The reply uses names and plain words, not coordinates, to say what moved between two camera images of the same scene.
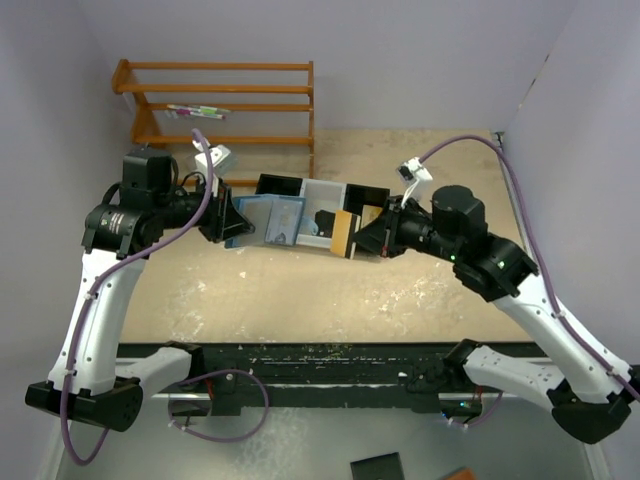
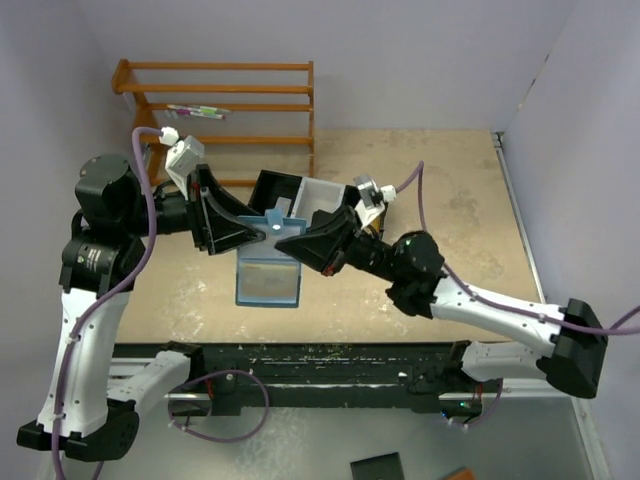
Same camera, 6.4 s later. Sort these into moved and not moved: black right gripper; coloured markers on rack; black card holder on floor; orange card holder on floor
Moved: black right gripper
Not moved: orange card holder on floor; black card holder on floor; coloured markers on rack
